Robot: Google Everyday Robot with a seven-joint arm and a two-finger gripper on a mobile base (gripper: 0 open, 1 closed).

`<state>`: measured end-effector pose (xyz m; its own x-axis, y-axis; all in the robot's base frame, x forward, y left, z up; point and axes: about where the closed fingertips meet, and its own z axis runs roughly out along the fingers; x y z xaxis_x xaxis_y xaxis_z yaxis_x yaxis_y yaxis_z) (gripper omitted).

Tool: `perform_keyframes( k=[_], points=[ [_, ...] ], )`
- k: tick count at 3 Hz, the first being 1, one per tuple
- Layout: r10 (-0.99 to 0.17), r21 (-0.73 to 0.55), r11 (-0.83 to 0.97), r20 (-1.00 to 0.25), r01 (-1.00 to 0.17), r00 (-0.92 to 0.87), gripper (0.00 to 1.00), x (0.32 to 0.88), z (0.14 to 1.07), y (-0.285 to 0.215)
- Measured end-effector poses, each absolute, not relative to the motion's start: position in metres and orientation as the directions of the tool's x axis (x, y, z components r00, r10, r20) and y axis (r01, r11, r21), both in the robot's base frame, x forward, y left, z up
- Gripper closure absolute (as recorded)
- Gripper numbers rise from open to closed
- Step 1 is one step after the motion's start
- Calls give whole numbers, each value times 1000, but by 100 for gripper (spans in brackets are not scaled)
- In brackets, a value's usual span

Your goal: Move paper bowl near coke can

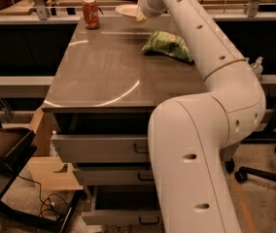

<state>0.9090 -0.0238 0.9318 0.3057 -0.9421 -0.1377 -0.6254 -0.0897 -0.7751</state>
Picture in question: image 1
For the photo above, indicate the green chip bag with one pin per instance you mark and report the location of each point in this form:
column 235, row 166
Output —
column 168, row 44

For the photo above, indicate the black tray on stand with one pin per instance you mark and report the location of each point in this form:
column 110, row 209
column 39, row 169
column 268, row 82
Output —
column 13, row 142

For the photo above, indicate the white paper bowl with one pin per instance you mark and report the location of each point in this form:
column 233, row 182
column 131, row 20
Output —
column 128, row 10

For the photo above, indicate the orange soda can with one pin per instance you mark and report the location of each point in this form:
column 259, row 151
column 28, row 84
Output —
column 90, row 11

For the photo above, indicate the top grey drawer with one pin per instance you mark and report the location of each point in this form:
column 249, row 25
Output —
column 101, row 148

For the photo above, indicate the wooden box on floor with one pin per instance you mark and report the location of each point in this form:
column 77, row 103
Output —
column 53, row 174

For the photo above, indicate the bottom grey drawer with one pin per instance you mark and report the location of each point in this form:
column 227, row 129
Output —
column 123, row 205

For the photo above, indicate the clear plastic bottle right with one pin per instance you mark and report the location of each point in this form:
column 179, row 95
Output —
column 257, row 66

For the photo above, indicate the middle grey drawer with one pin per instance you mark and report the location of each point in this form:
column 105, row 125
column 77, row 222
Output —
column 114, row 174

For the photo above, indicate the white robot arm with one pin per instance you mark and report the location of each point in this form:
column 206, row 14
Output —
column 188, row 135

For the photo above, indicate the grey drawer cabinet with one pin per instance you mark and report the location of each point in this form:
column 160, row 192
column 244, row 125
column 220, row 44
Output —
column 106, row 85

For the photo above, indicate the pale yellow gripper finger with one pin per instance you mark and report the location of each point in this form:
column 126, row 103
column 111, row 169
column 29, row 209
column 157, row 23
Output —
column 140, row 17

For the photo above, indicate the grey drawer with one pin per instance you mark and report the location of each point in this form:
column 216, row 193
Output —
column 123, row 205
column 101, row 148
column 114, row 174

